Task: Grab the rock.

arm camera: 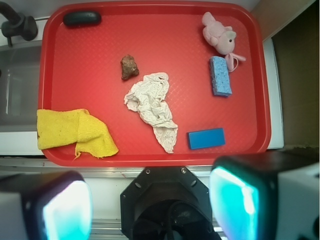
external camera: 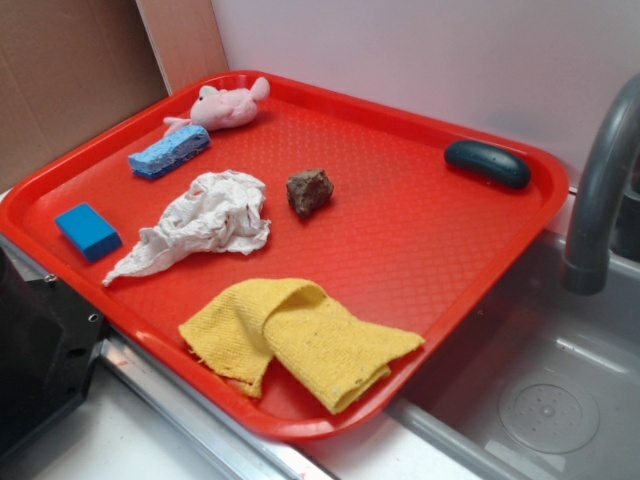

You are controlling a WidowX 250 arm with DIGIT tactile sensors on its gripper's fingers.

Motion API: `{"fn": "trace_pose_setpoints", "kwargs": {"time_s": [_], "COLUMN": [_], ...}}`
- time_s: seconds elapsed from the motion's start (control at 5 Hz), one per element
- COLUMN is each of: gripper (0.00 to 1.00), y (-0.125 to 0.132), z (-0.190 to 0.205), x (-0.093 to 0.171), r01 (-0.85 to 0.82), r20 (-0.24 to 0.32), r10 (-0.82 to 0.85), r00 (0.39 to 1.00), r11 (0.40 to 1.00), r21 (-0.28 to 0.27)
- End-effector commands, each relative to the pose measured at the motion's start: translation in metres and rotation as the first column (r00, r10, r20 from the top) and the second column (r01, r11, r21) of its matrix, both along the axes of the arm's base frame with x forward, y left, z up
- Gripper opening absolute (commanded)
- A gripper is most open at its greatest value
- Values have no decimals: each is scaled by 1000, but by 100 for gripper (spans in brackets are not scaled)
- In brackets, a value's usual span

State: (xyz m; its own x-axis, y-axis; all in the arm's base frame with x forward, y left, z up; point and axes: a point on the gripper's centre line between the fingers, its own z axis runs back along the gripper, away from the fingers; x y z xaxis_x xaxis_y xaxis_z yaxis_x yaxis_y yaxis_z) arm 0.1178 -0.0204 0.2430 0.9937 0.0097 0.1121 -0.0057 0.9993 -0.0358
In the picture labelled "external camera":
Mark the pink plush toy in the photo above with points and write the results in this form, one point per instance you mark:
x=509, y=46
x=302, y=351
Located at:
x=218, y=109

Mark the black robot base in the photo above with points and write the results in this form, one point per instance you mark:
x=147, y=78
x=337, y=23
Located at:
x=50, y=339

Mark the blue rectangular block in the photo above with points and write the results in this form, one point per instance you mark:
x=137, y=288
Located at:
x=88, y=232

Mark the blue sponge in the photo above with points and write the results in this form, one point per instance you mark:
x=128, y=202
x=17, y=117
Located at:
x=170, y=152

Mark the dark teal oval object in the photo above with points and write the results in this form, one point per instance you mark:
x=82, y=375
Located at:
x=489, y=161

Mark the grey sink basin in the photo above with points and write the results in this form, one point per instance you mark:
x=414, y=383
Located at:
x=537, y=382

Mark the grey faucet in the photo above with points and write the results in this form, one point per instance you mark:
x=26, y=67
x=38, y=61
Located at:
x=605, y=215

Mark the brown rock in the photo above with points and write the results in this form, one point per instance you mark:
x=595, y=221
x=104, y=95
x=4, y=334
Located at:
x=308, y=191

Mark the crumpled white paper towel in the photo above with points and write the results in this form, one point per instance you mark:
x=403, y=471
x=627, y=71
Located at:
x=219, y=213

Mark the yellow cloth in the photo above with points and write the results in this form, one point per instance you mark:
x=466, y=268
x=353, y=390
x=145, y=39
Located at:
x=333, y=354

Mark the brown cardboard panel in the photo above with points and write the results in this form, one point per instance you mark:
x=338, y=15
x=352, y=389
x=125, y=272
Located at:
x=70, y=70

